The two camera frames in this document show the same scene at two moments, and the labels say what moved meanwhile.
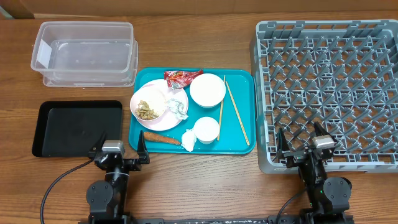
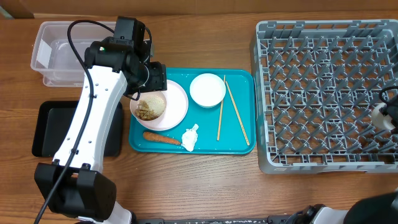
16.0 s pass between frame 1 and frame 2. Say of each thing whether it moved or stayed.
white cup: moved
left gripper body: moved
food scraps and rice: stayed
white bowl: stayed
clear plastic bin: stayed
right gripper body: moved
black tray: stayed
